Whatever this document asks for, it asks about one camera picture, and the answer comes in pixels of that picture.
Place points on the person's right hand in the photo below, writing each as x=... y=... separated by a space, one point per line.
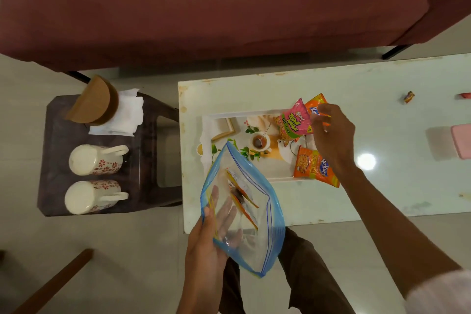
x=336 y=141

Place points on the person's left hand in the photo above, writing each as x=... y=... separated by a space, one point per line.
x=206 y=251

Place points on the orange snack packet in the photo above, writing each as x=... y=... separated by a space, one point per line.
x=312 y=166
x=244 y=212
x=242 y=191
x=312 y=104

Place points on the pink snack packet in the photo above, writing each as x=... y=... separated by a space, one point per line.
x=294 y=122

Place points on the clear blue-sealed zip bag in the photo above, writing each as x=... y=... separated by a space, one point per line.
x=265 y=214

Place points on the white printed tray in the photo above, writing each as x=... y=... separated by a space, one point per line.
x=272 y=170

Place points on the gold candy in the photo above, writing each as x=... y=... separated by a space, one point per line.
x=409 y=97

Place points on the floral mug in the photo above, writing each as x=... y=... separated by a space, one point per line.
x=81 y=198
x=84 y=159

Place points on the red candy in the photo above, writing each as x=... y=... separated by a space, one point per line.
x=465 y=96

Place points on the white paper napkins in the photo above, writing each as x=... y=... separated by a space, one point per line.
x=128 y=115

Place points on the wooden napkin holder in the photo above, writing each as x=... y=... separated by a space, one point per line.
x=92 y=102

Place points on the person's left forearm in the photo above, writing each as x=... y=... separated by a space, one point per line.
x=198 y=299

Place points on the person's right forearm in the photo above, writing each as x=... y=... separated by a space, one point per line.
x=386 y=221

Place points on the person's dark trousers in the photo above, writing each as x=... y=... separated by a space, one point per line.
x=312 y=280

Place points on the person's white shirt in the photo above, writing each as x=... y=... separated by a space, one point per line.
x=441 y=295

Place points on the clear container with pink lid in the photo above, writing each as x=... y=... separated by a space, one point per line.
x=461 y=141

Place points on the red fabric sofa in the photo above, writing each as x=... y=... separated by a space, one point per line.
x=220 y=4

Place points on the dark brown plastic stool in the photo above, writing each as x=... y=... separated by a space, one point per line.
x=55 y=141

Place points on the brown wooden chair frame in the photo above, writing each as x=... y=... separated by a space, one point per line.
x=55 y=282

